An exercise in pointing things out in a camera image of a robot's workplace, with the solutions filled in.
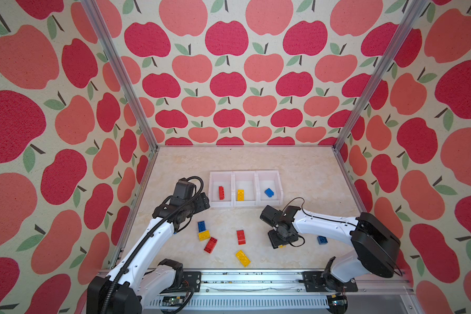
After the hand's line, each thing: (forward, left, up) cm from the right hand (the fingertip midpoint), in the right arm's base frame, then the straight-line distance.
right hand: (281, 240), depth 84 cm
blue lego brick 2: (+2, +36, +1) cm, 36 cm away
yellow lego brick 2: (-1, +34, 0) cm, 34 cm away
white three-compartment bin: (+25, +18, 0) cm, 31 cm away
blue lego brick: (+25, +5, -1) cm, 25 cm away
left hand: (+8, +34, +13) cm, 37 cm away
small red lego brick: (+21, +30, +2) cm, 36 cm away
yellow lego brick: (+20, +20, +2) cm, 28 cm away
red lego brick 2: (0, +18, +2) cm, 18 cm away
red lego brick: (-5, +30, +1) cm, 31 cm away
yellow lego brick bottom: (-9, +16, -1) cm, 19 cm away
